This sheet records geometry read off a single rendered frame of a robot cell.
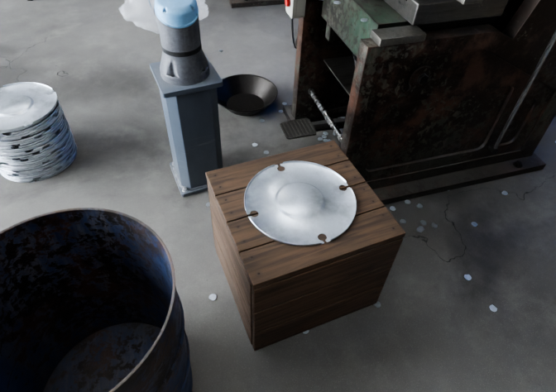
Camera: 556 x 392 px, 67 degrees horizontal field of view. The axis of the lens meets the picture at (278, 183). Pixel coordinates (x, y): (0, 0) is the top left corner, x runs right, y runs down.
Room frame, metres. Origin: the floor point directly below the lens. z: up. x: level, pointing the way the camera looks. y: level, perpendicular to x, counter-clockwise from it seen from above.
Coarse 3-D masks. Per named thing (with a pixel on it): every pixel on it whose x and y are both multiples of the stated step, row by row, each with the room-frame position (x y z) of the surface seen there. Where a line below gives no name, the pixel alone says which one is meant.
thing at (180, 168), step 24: (216, 72) 1.16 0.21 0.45; (168, 96) 1.04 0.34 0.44; (192, 96) 1.08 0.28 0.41; (216, 96) 1.13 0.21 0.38; (168, 120) 1.09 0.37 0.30; (192, 120) 1.07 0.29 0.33; (216, 120) 1.12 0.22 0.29; (192, 144) 1.07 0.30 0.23; (216, 144) 1.11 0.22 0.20; (192, 168) 1.06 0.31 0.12; (216, 168) 1.10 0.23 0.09; (192, 192) 1.05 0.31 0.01
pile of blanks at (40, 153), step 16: (32, 128) 1.11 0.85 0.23; (48, 128) 1.15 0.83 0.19; (64, 128) 1.21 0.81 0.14; (0, 144) 1.06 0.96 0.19; (16, 144) 1.07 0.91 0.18; (32, 144) 1.09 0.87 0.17; (48, 144) 1.13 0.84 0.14; (64, 144) 1.19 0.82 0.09; (0, 160) 1.07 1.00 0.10; (16, 160) 1.06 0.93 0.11; (32, 160) 1.08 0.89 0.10; (48, 160) 1.11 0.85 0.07; (64, 160) 1.15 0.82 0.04; (16, 176) 1.06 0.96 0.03; (32, 176) 1.07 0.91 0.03; (48, 176) 1.10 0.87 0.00
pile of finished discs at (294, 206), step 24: (288, 168) 0.85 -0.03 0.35; (312, 168) 0.85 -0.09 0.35; (264, 192) 0.75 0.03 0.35; (288, 192) 0.75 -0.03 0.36; (312, 192) 0.75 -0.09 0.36; (336, 192) 0.76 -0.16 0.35; (264, 216) 0.67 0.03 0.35; (288, 216) 0.67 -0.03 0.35; (312, 216) 0.68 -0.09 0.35; (336, 216) 0.68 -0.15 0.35; (288, 240) 0.60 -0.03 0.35; (312, 240) 0.60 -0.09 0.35
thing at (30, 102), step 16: (0, 96) 1.26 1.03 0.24; (16, 96) 1.25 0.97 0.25; (32, 96) 1.27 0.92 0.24; (48, 96) 1.27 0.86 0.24; (0, 112) 1.15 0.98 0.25; (16, 112) 1.16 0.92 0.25; (32, 112) 1.17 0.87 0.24; (48, 112) 1.17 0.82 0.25; (0, 128) 1.08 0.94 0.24; (16, 128) 1.08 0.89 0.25
